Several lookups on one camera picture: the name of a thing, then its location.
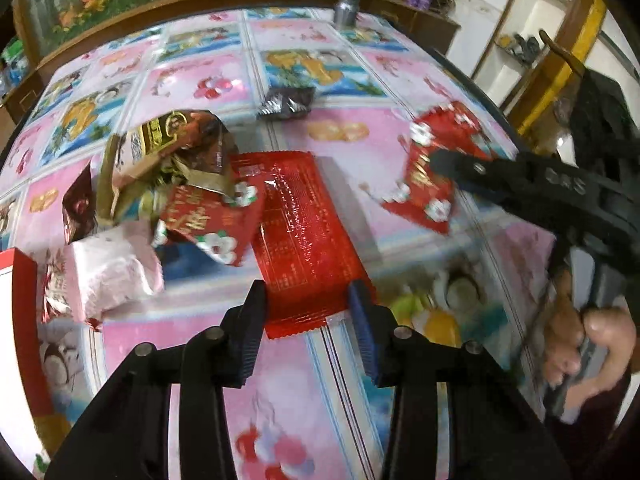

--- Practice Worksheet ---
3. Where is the red flower snack packet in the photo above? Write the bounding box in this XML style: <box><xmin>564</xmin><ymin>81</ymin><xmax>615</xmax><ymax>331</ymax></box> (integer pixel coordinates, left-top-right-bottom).
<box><xmin>155</xmin><ymin>177</ymin><xmax>266</xmax><ymax>266</ymax></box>
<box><xmin>380</xmin><ymin>100</ymin><xmax>494</xmax><ymax>236</ymax></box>

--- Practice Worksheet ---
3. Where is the white pink-edged snack packet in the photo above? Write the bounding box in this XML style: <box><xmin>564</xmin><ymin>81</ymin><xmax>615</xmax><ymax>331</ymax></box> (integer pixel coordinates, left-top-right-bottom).
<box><xmin>41</xmin><ymin>220</ymin><xmax>164</xmax><ymax>327</ymax></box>

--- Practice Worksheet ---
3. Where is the brown Manny chocolate packet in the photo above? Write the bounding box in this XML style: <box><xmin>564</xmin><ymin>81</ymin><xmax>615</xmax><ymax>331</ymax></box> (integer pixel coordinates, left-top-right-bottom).
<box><xmin>62</xmin><ymin>164</ymin><xmax>96</xmax><ymax>244</ymax></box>

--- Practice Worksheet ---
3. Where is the dark purple snack packet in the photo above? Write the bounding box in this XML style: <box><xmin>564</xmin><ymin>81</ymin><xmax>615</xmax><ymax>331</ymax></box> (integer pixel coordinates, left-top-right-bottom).
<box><xmin>257</xmin><ymin>87</ymin><xmax>316</xmax><ymax>120</ymax></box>

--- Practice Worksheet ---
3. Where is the brown gold coffee packet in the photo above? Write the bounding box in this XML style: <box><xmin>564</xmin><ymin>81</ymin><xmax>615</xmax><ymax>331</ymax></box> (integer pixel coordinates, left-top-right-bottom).
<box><xmin>96</xmin><ymin>110</ymin><xmax>238</xmax><ymax>226</ymax></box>

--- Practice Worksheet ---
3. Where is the person's right hand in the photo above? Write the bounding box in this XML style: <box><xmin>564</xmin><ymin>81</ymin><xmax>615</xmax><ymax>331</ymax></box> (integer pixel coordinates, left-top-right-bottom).
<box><xmin>541</xmin><ymin>263</ymin><xmax>640</xmax><ymax>401</ymax></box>

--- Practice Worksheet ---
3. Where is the red gift box tray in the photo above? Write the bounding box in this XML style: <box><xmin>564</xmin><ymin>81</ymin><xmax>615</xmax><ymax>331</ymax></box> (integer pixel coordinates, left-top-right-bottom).
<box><xmin>1</xmin><ymin>248</ymin><xmax>70</xmax><ymax>479</ymax></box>

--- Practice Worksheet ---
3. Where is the wooden sideboard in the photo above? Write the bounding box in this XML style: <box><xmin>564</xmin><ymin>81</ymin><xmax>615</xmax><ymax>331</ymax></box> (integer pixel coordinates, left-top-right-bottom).
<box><xmin>360</xmin><ymin>0</ymin><xmax>460</xmax><ymax>54</ymax></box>

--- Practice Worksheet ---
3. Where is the colourful fruit pattern tablecloth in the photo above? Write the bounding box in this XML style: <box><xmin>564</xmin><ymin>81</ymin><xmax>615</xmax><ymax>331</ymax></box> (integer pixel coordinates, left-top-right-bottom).
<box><xmin>1</xmin><ymin>8</ymin><xmax>552</xmax><ymax>479</ymax></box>

